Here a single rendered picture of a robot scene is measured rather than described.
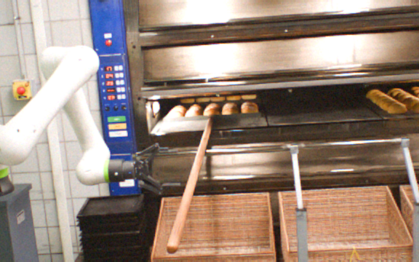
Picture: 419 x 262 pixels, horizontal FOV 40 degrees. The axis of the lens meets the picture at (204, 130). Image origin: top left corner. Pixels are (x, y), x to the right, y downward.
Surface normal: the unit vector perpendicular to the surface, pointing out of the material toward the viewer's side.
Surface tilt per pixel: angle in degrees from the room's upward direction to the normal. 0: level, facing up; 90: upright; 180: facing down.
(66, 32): 90
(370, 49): 70
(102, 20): 90
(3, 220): 90
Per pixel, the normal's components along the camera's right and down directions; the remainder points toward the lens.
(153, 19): -0.08, -0.15
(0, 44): -0.06, 0.21
